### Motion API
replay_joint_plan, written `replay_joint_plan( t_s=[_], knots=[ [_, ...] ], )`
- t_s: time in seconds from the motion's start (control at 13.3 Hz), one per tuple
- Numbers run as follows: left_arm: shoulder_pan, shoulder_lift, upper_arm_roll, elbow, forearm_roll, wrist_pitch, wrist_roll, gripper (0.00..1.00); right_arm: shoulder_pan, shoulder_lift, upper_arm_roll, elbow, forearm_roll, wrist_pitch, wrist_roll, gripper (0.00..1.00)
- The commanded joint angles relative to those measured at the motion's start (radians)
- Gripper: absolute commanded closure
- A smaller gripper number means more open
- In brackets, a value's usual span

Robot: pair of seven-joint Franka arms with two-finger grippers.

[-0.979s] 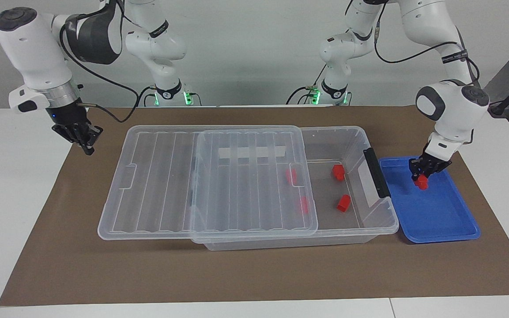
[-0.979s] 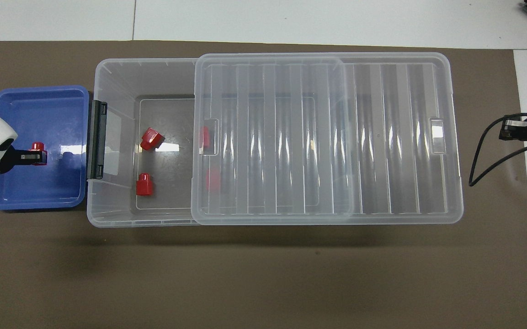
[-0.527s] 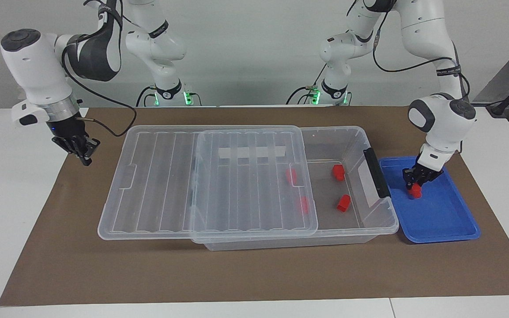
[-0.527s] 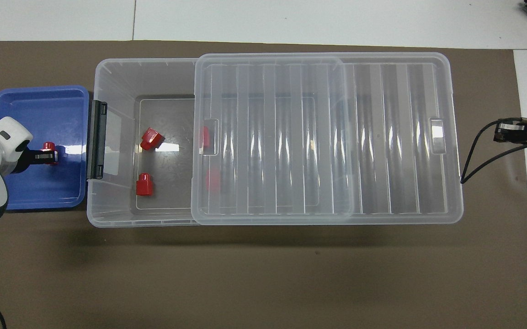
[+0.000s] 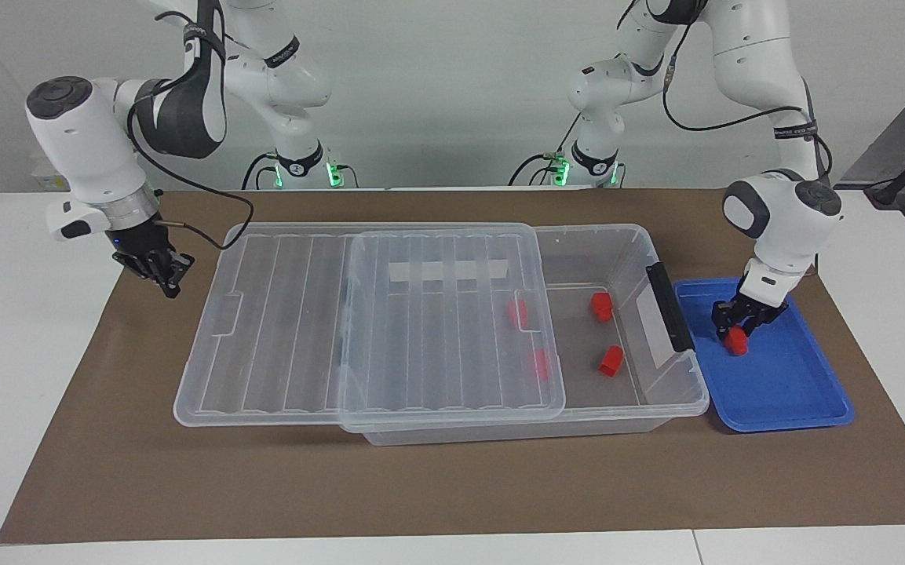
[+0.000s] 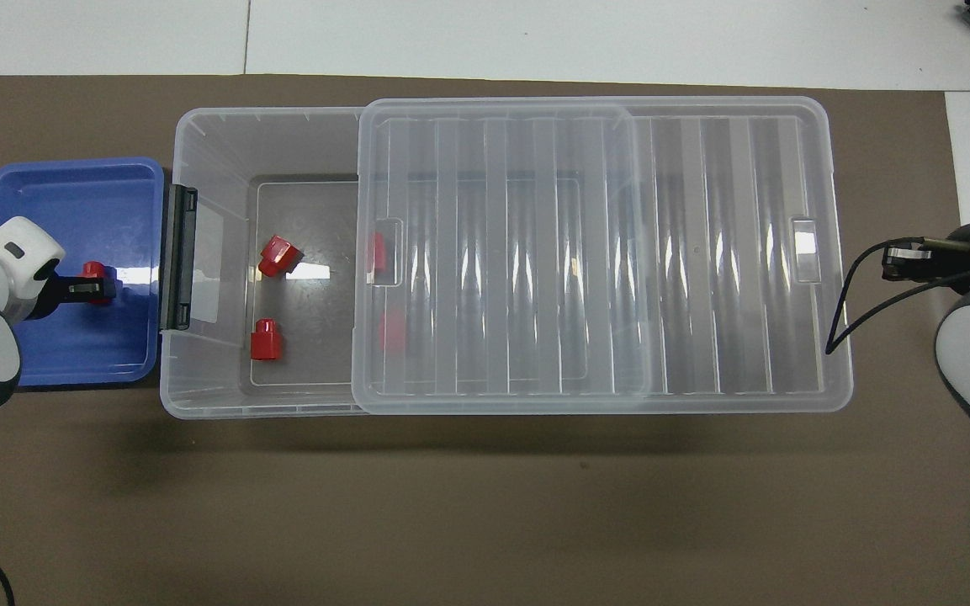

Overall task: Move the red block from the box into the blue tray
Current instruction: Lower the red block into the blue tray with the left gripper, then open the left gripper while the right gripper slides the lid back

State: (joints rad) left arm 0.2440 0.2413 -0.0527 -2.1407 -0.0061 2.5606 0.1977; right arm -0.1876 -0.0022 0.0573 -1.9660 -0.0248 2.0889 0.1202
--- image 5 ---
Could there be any brown table mat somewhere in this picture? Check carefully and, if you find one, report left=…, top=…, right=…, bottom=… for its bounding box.
left=0, top=188, right=905, bottom=545

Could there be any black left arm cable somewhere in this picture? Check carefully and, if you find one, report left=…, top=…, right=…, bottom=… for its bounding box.
left=660, top=0, right=834, bottom=177

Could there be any black box latch handle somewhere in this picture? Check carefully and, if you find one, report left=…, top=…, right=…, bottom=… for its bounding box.
left=647, top=263, right=696, bottom=353

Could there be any black base cable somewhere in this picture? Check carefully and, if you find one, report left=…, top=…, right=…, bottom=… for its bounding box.
left=509, top=118, right=582, bottom=187
left=243, top=151, right=274, bottom=189

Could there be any clear ribbed plastic lid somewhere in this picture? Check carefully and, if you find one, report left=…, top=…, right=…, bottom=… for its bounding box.
left=173, top=223, right=567, bottom=434

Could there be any blue plastic tray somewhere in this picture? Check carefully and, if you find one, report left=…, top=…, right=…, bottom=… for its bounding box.
left=672, top=276, right=856, bottom=433

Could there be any clear plastic storage box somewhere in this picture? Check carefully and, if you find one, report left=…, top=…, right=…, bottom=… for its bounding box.
left=338, top=224, right=710, bottom=447

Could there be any white wall power strip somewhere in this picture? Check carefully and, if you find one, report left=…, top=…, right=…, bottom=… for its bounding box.
left=32, top=153, right=70, bottom=191

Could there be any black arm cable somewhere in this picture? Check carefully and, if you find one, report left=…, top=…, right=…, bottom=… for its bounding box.
left=126, top=75, right=255, bottom=252
left=660, top=0, right=834, bottom=177

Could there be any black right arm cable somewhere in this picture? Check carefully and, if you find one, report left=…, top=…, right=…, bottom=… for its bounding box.
left=126, top=75, right=255, bottom=252

